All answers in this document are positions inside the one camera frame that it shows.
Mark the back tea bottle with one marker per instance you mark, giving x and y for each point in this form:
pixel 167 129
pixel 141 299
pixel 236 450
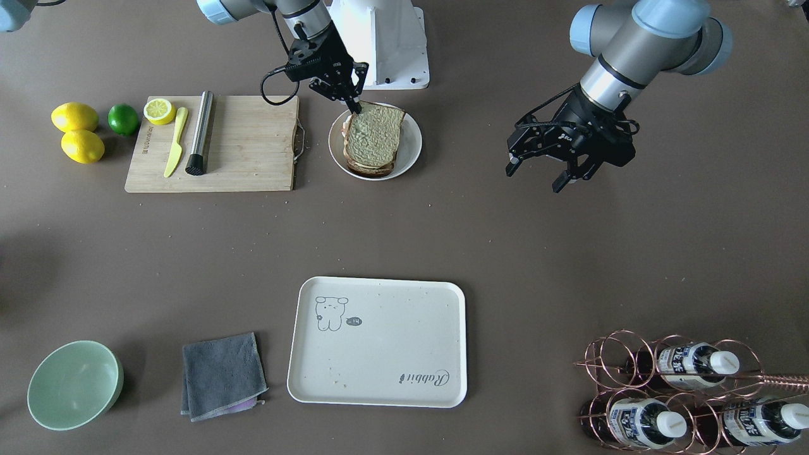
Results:
pixel 685 367

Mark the bread slice on plate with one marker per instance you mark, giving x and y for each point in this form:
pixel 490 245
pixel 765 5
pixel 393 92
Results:
pixel 369 172

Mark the green lime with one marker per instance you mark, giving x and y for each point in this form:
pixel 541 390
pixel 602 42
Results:
pixel 123 120

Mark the mint green bowl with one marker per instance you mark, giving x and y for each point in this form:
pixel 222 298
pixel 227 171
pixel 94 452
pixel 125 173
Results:
pixel 74 385

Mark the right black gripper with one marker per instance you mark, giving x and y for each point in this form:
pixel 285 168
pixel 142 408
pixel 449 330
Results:
pixel 333 59

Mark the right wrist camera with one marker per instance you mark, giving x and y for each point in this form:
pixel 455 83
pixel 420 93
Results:
pixel 302 69

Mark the front tea bottle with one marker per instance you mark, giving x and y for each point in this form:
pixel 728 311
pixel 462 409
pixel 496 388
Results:
pixel 632 423

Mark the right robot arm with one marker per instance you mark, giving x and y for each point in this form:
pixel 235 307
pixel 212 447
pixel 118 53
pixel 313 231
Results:
pixel 312 14

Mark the grey folded cloth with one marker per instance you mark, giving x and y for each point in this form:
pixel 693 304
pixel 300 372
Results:
pixel 221 377

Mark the cream rabbit serving tray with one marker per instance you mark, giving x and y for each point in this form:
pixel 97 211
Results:
pixel 379 342

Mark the white round plate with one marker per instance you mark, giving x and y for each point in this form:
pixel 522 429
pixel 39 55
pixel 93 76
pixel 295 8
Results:
pixel 408 151

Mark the copper wire bottle rack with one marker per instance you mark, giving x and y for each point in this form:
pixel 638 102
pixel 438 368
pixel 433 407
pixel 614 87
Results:
pixel 605 357

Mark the half lemon slice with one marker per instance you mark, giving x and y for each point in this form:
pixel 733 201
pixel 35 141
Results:
pixel 159 111

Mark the steel muddler black tip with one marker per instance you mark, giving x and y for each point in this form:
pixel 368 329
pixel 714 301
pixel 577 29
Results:
pixel 196 164

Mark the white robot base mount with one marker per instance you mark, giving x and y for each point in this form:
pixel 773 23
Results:
pixel 389 36

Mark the yellow plastic knife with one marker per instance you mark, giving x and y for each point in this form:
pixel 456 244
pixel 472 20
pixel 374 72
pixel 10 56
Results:
pixel 176 148

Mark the whole lemon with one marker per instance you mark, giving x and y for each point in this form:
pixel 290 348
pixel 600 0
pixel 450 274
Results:
pixel 74 116
pixel 82 146

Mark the upper whole lemon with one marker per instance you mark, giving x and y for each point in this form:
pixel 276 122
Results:
pixel 74 116

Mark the wooden cutting board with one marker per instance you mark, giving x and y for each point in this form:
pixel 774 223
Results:
pixel 250 147

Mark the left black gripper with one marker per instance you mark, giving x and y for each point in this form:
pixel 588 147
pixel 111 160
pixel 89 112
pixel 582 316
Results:
pixel 564 128

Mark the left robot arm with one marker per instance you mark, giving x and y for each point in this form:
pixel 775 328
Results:
pixel 632 42

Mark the lower whole lemon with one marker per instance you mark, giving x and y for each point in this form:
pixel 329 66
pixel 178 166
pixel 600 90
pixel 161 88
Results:
pixel 82 146

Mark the bread slice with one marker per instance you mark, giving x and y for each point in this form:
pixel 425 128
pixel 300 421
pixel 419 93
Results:
pixel 374 134
pixel 369 172

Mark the tea bottle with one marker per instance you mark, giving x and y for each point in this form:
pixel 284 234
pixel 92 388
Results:
pixel 758 422
pixel 685 367
pixel 632 423

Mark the fried egg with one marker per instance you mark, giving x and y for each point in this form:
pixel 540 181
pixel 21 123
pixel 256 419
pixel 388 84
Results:
pixel 344 128

